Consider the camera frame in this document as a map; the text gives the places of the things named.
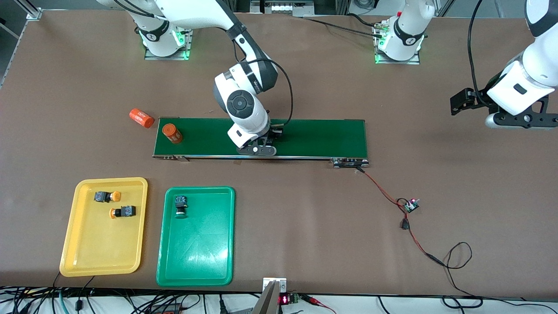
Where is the yellow plastic tray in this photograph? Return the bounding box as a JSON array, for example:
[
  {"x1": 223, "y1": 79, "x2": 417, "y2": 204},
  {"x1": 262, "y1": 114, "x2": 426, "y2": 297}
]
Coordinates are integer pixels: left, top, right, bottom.
[{"x1": 59, "y1": 177, "x2": 148, "y2": 277}]

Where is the thin black looped cable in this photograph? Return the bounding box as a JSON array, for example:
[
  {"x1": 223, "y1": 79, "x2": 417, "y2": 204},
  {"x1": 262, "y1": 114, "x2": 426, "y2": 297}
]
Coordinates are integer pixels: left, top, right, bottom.
[{"x1": 436, "y1": 242, "x2": 558, "y2": 308}]

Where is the green belt conveyor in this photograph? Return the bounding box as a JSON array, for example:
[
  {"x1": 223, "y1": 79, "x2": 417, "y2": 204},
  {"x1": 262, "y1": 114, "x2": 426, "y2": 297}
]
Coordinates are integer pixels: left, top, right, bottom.
[{"x1": 153, "y1": 117, "x2": 370, "y2": 169}]

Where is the red and black wire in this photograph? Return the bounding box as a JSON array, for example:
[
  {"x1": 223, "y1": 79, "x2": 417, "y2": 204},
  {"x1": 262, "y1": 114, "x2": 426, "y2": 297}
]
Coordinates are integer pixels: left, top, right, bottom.
[{"x1": 355, "y1": 167, "x2": 445, "y2": 266}]

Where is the green plastic tray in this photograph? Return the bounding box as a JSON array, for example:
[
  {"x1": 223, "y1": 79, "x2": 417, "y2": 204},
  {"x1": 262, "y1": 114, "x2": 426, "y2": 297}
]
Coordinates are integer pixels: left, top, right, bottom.
[{"x1": 156, "y1": 186, "x2": 236, "y2": 287}]

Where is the orange cylinder marked 4680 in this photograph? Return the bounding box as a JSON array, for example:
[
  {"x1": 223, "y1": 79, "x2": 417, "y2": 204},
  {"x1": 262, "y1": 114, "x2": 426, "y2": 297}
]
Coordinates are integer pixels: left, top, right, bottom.
[
  {"x1": 129, "y1": 108, "x2": 155, "y2": 128},
  {"x1": 162, "y1": 123, "x2": 183, "y2": 144}
]

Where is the aluminium frame post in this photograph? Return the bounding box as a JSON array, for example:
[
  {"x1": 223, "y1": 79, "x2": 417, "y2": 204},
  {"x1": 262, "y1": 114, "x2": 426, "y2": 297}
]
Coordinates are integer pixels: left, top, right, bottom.
[{"x1": 17, "y1": 0, "x2": 43, "y2": 20}]

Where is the red clip lead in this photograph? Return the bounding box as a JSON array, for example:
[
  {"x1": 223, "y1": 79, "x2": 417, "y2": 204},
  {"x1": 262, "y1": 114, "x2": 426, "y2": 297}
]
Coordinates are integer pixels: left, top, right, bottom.
[{"x1": 301, "y1": 294, "x2": 337, "y2": 314}]

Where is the black table cable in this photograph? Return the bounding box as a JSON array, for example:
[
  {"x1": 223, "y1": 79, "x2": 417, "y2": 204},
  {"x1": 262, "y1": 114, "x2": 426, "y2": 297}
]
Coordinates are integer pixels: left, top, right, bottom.
[{"x1": 301, "y1": 13, "x2": 385, "y2": 39}]

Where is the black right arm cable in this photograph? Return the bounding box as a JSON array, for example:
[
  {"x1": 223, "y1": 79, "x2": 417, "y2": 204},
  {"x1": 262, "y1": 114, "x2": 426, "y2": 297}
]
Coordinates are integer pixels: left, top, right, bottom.
[{"x1": 233, "y1": 39, "x2": 293, "y2": 128}]

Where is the yellow cap push button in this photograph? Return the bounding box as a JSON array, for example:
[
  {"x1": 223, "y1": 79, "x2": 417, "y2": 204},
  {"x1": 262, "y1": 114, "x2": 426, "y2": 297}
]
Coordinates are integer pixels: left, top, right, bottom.
[
  {"x1": 109, "y1": 206, "x2": 136, "y2": 219},
  {"x1": 94, "y1": 191, "x2": 122, "y2": 204}
]

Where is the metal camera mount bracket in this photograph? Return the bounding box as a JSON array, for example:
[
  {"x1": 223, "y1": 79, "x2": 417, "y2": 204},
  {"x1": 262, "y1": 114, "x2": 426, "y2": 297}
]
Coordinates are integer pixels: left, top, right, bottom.
[{"x1": 251, "y1": 278, "x2": 288, "y2": 314}]

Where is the grey equipment with white label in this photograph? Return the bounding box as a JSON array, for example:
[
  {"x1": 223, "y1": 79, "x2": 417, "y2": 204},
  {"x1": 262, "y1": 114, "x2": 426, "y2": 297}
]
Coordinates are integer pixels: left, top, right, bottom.
[{"x1": 251, "y1": 0, "x2": 315, "y2": 17}]

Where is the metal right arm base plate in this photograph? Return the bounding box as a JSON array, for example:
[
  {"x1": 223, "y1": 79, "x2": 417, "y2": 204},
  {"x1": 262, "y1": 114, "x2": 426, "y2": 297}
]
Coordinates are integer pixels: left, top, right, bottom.
[{"x1": 144, "y1": 26, "x2": 195, "y2": 61}]

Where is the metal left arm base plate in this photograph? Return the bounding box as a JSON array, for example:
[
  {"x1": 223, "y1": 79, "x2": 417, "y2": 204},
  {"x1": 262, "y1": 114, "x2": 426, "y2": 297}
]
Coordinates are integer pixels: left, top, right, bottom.
[{"x1": 374, "y1": 20, "x2": 421, "y2": 65}]

